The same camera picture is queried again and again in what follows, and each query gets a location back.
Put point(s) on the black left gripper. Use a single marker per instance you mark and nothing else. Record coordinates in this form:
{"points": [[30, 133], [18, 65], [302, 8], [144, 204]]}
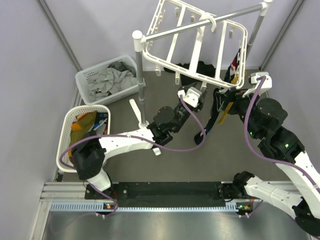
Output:
{"points": [[201, 102]]}

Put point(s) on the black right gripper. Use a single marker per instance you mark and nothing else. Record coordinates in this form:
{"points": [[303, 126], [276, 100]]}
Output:
{"points": [[237, 98]]}

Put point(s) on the black blue patterned sock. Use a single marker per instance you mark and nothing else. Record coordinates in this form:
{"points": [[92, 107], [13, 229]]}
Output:
{"points": [[213, 117]]}

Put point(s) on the white clip sock hanger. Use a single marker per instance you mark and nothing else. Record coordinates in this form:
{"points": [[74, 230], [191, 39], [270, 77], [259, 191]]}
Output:
{"points": [[193, 18]]}

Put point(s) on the yellow bear sock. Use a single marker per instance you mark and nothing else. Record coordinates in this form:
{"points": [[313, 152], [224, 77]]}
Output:
{"points": [[235, 79], [225, 113]]}

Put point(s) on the navy santa sock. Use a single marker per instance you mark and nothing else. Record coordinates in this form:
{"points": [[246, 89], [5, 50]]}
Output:
{"points": [[232, 69]]}

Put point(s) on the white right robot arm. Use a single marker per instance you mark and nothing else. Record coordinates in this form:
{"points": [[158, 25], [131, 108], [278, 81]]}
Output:
{"points": [[263, 120]]}

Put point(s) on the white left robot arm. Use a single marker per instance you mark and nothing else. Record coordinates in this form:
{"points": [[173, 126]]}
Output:
{"points": [[92, 151]]}

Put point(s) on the black garment on floor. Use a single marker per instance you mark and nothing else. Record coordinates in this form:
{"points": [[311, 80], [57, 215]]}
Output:
{"points": [[204, 69]]}

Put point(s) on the grey white drying rack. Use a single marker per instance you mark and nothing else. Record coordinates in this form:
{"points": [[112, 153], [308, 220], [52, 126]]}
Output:
{"points": [[140, 111]]}

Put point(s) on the grey clothes pile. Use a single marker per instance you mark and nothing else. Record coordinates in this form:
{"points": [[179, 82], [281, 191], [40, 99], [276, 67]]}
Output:
{"points": [[117, 77]]}

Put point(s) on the white rectangular laundry basket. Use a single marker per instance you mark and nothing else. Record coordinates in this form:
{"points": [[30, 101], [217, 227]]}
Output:
{"points": [[83, 81]]}

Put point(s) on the white oval sock basket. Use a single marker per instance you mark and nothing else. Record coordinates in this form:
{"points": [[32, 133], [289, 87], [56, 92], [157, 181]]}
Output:
{"points": [[65, 135]]}

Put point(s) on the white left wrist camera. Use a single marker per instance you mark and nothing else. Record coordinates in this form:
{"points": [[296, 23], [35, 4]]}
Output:
{"points": [[191, 96]]}

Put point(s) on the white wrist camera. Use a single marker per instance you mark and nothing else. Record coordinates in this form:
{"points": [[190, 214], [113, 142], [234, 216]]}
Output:
{"points": [[191, 96], [255, 80]]}

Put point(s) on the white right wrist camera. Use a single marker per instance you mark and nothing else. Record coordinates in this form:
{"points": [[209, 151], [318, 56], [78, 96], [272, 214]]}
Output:
{"points": [[255, 80]]}

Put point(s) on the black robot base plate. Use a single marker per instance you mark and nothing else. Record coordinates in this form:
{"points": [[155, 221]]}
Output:
{"points": [[169, 194]]}

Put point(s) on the grey slotted cable duct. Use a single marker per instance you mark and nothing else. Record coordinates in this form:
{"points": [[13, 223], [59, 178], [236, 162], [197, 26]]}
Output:
{"points": [[103, 207]]}

